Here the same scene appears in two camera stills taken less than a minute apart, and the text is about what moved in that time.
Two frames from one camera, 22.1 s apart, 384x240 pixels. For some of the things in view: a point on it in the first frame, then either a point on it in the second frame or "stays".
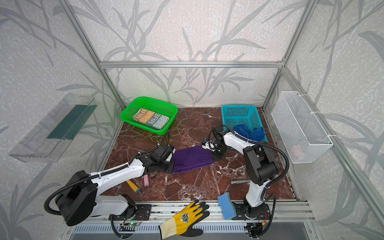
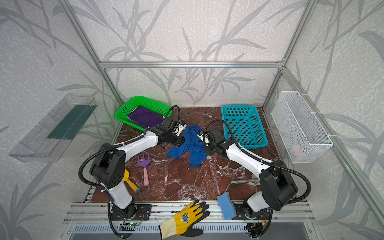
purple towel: [190, 158] -> [145, 116]
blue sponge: [225, 202] stays
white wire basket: [303, 136] stays
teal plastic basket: [233, 115] stays
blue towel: [244, 130] -> [193, 144]
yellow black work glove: [184, 223] stays
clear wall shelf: [49, 140] stays
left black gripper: [167, 160] -> [177, 139]
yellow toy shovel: [136, 189] stays
